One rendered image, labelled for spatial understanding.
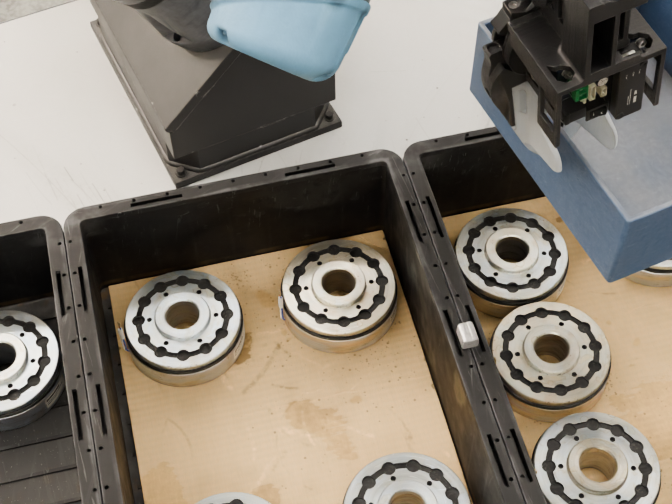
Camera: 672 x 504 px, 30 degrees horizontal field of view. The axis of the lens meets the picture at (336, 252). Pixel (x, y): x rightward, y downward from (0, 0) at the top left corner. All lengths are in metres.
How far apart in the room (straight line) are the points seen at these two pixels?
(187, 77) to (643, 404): 0.56
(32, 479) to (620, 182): 0.53
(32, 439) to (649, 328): 0.55
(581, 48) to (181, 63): 0.68
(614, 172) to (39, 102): 0.78
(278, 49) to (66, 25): 0.97
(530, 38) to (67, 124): 0.82
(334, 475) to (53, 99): 0.65
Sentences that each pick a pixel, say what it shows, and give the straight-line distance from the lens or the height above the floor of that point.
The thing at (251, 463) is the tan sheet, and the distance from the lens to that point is 1.06.
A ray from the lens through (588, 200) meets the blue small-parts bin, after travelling 0.86.
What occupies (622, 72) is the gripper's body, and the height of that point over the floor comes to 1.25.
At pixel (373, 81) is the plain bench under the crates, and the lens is 1.48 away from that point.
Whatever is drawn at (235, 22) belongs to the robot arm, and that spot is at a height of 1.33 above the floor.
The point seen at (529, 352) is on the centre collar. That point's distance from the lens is 1.08.
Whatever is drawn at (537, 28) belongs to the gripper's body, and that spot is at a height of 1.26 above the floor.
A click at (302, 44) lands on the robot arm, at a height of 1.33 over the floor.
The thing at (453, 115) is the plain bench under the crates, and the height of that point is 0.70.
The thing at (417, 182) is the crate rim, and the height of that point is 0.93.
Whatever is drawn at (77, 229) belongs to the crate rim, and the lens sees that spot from 1.09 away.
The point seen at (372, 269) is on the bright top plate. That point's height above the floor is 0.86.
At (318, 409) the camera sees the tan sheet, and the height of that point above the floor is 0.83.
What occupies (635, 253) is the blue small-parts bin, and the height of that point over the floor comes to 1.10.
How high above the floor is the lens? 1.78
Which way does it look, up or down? 55 degrees down
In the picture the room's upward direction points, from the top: 1 degrees counter-clockwise
